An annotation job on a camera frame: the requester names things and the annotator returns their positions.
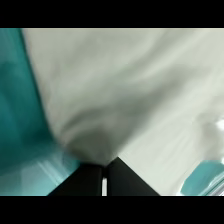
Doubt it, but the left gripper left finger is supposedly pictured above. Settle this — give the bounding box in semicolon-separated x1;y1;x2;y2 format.
48;163;103;197

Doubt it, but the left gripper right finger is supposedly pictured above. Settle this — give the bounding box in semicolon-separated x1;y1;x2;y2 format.
105;156;161;197

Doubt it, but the brown T-shirt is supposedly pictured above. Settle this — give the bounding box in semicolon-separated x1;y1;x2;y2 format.
21;27;224;197

